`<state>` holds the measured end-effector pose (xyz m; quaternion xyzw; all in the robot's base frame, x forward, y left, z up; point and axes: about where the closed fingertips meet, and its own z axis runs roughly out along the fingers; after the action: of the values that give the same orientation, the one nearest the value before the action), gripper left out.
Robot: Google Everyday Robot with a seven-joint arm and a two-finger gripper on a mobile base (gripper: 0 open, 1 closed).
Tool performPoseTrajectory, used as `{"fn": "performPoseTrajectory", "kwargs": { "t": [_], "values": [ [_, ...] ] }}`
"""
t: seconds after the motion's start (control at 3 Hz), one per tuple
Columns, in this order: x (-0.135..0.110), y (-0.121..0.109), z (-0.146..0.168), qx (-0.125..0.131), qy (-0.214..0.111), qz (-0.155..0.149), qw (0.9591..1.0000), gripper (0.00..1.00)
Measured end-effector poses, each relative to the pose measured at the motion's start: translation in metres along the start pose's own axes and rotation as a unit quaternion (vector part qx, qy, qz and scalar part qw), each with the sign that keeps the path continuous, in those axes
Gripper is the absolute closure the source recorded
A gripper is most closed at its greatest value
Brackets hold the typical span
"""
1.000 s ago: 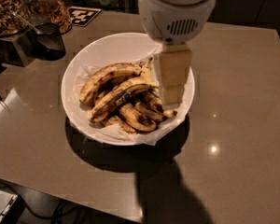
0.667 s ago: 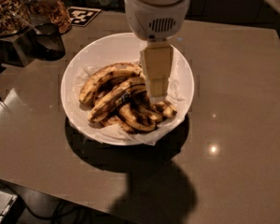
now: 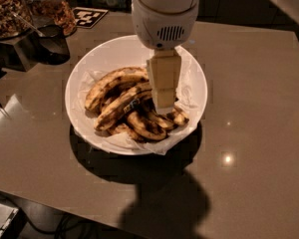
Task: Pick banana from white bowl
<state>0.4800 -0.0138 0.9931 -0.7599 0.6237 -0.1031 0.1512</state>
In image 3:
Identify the banana with sticker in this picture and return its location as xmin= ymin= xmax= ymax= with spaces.
xmin=94 ymin=82 xmax=151 ymax=131

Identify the glass jar of cashews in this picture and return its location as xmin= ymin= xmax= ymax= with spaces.
xmin=0 ymin=0 xmax=32 ymax=39

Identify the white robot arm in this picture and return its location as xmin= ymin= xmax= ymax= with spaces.
xmin=132 ymin=0 xmax=199 ymax=114

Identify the black cable under table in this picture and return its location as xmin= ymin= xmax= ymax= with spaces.
xmin=23 ymin=212 xmax=101 ymax=239

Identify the middle small banana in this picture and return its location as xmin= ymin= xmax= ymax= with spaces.
xmin=145 ymin=111 xmax=176 ymax=130

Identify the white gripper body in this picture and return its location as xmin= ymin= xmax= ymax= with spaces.
xmin=132 ymin=0 xmax=198 ymax=50

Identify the spotted banana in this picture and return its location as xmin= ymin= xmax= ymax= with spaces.
xmin=126 ymin=111 xmax=167 ymax=141
xmin=85 ymin=67 xmax=149 ymax=112

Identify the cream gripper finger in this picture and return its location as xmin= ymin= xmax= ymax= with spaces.
xmin=147 ymin=49 xmax=181 ymax=115

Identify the white paper towel liner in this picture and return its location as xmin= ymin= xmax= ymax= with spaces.
xmin=77 ymin=46 xmax=198 ymax=156

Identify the small banana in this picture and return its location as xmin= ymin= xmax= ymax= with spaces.
xmin=145 ymin=111 xmax=176 ymax=130
xmin=166 ymin=107 xmax=189 ymax=125

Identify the white bowl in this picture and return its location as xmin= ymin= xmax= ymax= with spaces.
xmin=64 ymin=34 xmax=208 ymax=156

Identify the dark stand block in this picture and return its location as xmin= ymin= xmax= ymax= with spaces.
xmin=0 ymin=34 xmax=38 ymax=72

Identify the lower spotted banana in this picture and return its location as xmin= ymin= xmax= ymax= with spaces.
xmin=126 ymin=111 xmax=167 ymax=141

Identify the black white marker tag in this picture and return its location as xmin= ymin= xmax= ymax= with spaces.
xmin=73 ymin=7 xmax=108 ymax=29

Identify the glass jar of granola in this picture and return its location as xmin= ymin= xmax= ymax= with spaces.
xmin=26 ymin=0 xmax=77 ymax=36

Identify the right small banana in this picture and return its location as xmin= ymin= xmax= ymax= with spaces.
xmin=166 ymin=107 xmax=189 ymax=125

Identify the bottom dark banana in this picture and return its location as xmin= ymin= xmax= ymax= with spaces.
xmin=108 ymin=122 xmax=145 ymax=142

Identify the top spotted banana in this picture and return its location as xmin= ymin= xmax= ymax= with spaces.
xmin=85 ymin=67 xmax=149 ymax=112

